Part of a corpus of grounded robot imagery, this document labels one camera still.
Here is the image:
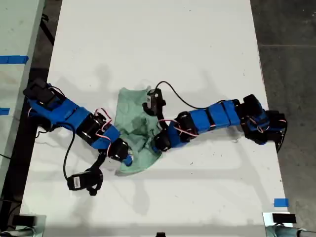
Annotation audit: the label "small black box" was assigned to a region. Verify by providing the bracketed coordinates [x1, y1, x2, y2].
[11, 215, 37, 227]
[272, 213, 297, 224]

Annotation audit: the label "black camera cable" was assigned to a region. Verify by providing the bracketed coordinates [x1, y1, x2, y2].
[154, 81, 213, 109]
[63, 124, 76, 181]

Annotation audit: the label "black camera stalk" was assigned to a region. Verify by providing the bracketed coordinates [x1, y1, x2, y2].
[83, 153, 104, 197]
[142, 101, 168, 130]

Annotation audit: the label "black stand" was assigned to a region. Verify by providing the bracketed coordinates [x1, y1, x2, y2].
[0, 199, 13, 223]

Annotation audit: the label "black metal frame legs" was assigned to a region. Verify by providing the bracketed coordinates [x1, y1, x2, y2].
[40, 13, 55, 46]

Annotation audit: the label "pale grey tube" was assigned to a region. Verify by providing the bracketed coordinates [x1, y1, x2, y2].
[0, 226, 35, 237]
[266, 223, 316, 237]

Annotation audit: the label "long blue tape strip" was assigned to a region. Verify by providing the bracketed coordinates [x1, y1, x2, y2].
[0, 55, 29, 64]

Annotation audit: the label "pale green T-shirt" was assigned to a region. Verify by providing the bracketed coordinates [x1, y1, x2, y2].
[114, 85, 163, 177]

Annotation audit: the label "pale side bench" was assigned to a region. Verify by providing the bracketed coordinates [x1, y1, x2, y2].
[0, 0, 46, 191]

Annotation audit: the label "black camera box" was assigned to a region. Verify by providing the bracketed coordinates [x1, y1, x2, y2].
[67, 174, 87, 191]
[147, 88, 166, 116]

